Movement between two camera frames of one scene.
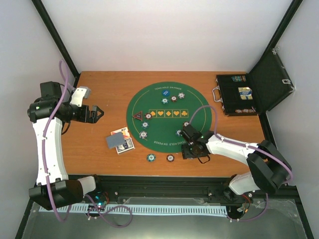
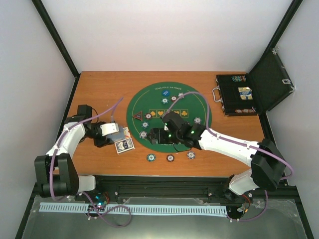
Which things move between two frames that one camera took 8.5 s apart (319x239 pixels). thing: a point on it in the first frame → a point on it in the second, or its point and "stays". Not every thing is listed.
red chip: x=148 y=116 stays
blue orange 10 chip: x=143 y=134 stays
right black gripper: x=186 y=154 → x=153 y=132
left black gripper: x=92 y=119 → x=102 y=142
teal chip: x=165 y=100 stays
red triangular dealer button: x=138 y=116 stays
